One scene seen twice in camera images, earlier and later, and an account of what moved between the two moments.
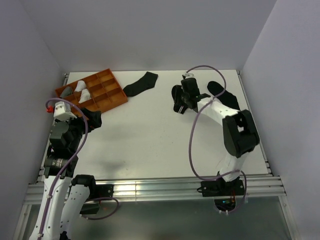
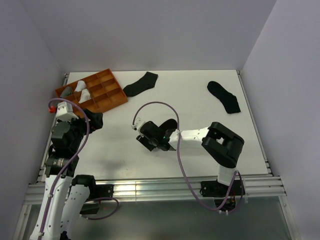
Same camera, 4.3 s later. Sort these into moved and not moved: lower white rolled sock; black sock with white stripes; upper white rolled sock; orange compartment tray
Moved: black sock with white stripes
Not moved: lower white rolled sock; orange compartment tray; upper white rolled sock
